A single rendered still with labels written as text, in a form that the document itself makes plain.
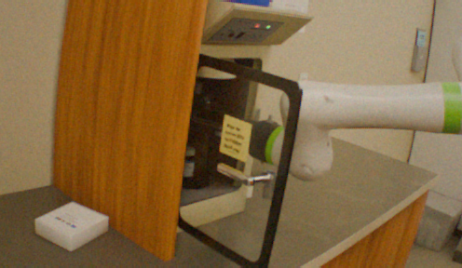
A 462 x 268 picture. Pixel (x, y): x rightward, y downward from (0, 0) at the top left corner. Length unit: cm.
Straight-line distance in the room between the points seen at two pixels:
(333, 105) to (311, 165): 15
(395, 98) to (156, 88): 49
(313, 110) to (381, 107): 14
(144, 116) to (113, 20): 25
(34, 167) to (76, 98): 28
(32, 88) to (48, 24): 18
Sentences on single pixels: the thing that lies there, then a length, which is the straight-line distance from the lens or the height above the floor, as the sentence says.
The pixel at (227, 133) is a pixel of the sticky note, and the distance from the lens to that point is 106.
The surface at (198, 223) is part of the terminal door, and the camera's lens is 117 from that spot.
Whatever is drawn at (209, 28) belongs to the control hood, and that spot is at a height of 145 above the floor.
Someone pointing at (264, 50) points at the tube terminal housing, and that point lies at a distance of 137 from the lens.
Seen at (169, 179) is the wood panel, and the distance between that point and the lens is 110.
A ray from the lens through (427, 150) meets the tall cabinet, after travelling 417.
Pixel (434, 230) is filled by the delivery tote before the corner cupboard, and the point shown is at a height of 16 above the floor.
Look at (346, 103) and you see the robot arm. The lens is 107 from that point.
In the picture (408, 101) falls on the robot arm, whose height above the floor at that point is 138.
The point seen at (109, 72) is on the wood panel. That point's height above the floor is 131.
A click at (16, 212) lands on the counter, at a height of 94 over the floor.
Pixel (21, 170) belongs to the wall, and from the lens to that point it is 149.
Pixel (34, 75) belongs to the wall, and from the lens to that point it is 143.
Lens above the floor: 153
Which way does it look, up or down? 15 degrees down
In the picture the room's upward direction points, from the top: 9 degrees clockwise
